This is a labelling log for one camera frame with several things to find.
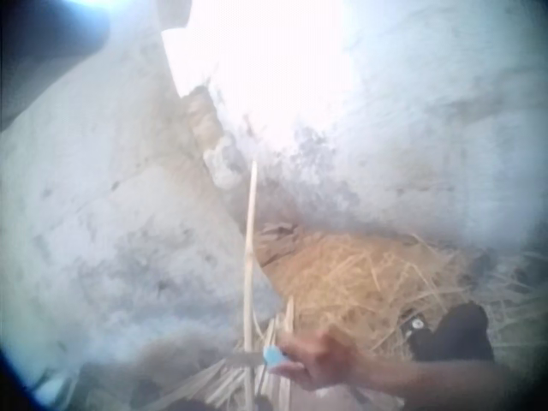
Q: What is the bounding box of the person's right hand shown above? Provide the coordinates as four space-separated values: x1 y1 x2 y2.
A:
278 330 389 393

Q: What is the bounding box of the blue handled knife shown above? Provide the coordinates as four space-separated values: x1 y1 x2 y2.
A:
223 345 287 368

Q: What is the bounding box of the bundle of bamboo strips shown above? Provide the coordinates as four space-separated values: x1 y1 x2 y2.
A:
204 295 303 411

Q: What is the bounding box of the heap of dry straw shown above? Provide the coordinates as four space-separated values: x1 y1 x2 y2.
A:
256 229 548 369

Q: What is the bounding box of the long bamboo strip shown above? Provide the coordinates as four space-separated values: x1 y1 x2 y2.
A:
241 159 259 402

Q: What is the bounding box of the black bag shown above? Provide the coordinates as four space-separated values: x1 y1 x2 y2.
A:
405 301 494 364

